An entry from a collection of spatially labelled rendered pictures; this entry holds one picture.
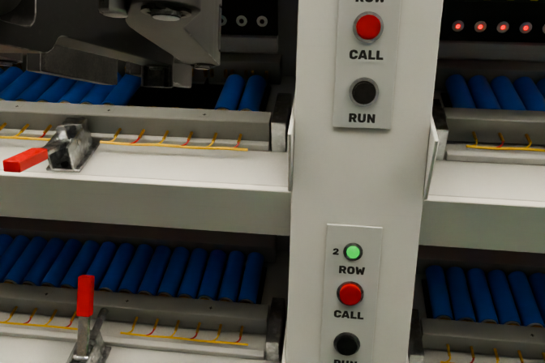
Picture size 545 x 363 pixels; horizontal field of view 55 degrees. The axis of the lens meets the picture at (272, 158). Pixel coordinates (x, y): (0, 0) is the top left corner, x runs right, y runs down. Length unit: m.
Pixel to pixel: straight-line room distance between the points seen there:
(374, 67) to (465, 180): 0.11
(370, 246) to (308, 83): 0.13
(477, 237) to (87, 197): 0.30
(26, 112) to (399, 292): 0.34
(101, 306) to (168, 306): 0.06
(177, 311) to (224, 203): 0.15
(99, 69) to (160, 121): 0.19
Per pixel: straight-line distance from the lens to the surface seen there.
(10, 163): 0.38
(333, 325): 0.42
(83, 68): 0.24
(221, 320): 0.51
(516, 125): 0.45
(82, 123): 0.44
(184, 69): 0.25
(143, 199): 0.41
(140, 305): 0.53
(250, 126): 0.42
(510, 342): 0.53
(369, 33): 0.36
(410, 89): 0.37
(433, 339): 0.51
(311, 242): 0.39
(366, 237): 0.39
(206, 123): 0.43
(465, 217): 0.40
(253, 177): 0.39
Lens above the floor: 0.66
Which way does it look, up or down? 14 degrees down
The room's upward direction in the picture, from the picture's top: 1 degrees clockwise
